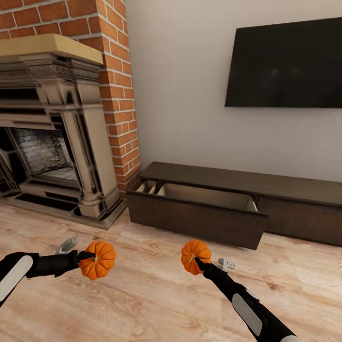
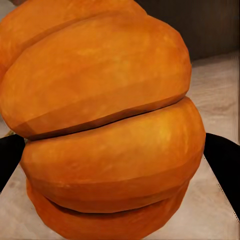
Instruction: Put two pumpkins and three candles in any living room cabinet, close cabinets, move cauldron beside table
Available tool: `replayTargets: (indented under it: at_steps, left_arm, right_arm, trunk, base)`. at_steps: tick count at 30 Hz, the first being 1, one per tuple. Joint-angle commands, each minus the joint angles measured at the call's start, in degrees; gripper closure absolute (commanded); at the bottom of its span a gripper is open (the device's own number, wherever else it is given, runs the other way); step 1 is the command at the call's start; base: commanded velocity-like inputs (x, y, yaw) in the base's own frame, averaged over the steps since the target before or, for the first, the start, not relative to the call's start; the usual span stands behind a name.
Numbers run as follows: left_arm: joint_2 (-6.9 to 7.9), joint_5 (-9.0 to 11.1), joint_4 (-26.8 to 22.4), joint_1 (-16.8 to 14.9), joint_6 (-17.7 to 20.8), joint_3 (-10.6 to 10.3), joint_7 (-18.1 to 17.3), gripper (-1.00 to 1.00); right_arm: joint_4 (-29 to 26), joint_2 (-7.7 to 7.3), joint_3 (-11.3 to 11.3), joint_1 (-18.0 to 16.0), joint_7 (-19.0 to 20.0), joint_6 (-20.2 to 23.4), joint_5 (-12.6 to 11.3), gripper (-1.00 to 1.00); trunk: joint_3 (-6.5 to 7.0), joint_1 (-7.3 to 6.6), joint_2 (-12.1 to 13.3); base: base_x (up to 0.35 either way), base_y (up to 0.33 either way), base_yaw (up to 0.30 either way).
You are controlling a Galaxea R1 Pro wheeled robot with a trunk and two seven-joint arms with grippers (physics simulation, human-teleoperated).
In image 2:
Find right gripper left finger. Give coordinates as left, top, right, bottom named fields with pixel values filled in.
left=0, top=134, right=25, bottom=193

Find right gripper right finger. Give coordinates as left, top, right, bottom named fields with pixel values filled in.
left=203, top=133, right=240, bottom=220

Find pumpkin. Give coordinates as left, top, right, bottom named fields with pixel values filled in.
left=0, top=0, right=206, bottom=240

